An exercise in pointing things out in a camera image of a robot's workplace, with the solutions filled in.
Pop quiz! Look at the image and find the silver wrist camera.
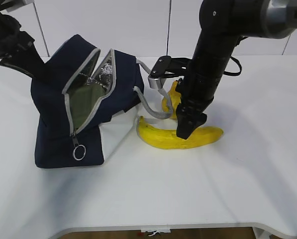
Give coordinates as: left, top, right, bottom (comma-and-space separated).
0, 0, 34, 12
148, 56, 191, 90

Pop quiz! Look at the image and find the black cable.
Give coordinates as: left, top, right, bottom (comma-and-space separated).
224, 56, 242, 77

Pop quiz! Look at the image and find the green lidded lunch box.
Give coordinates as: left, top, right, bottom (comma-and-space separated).
68, 84, 106, 130

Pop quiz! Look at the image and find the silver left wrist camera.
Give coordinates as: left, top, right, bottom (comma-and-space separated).
0, 0, 34, 12

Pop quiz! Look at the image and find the yellow banana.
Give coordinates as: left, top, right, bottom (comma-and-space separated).
136, 116, 224, 150

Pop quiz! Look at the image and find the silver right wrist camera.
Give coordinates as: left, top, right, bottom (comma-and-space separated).
148, 56, 191, 90

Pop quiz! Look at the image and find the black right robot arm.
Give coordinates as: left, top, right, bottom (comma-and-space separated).
176, 0, 297, 139

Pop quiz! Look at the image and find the yellow pear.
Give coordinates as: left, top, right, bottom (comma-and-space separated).
162, 80, 181, 120

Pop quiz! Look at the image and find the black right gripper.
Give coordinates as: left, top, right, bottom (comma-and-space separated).
176, 74, 214, 139

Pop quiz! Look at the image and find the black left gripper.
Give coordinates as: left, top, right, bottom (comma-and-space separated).
0, 11, 51, 81

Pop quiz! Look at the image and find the navy blue lunch bag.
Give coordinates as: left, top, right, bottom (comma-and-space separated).
30, 34, 173, 169

